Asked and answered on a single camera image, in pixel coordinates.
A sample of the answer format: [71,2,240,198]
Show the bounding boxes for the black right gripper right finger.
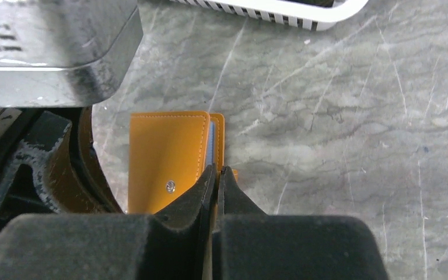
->
[212,167,389,279]

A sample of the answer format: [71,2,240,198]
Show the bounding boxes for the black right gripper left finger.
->
[0,165,216,279]

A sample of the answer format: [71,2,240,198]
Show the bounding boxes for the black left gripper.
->
[0,107,122,215]

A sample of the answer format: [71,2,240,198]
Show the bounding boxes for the orange leather card holder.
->
[127,111,225,214]

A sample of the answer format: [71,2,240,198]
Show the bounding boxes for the white plastic basket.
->
[178,0,368,32]

